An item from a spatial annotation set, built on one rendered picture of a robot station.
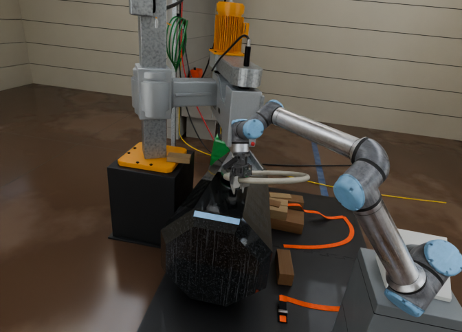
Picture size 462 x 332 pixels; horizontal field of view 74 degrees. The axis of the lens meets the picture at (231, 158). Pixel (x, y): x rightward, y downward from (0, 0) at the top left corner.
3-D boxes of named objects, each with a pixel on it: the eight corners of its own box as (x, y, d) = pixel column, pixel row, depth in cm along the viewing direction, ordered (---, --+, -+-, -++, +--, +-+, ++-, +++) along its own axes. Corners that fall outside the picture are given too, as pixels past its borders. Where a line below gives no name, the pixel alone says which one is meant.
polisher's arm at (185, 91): (136, 113, 241) (135, 81, 230) (128, 102, 268) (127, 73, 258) (222, 110, 272) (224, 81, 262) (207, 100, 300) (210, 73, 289)
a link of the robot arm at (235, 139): (235, 118, 150) (228, 119, 160) (235, 144, 151) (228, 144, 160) (253, 119, 154) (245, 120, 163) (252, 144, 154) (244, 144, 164)
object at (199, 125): (180, 138, 531) (181, 89, 495) (200, 117, 648) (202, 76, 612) (215, 144, 524) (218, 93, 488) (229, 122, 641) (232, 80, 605)
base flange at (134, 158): (115, 165, 262) (115, 160, 260) (140, 144, 307) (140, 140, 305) (170, 174, 257) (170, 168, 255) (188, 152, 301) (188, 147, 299)
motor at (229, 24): (208, 50, 279) (211, 1, 263) (241, 52, 286) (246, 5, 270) (214, 54, 255) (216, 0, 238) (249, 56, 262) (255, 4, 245)
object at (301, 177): (216, 175, 194) (216, 170, 194) (287, 174, 205) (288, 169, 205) (234, 185, 146) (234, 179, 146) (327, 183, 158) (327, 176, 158)
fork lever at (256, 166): (219, 139, 257) (219, 133, 255) (241, 139, 262) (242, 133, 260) (239, 176, 196) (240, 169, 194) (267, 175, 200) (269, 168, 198)
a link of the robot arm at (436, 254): (449, 262, 141) (474, 256, 125) (429, 290, 137) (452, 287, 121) (419, 238, 147) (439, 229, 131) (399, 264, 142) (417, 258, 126)
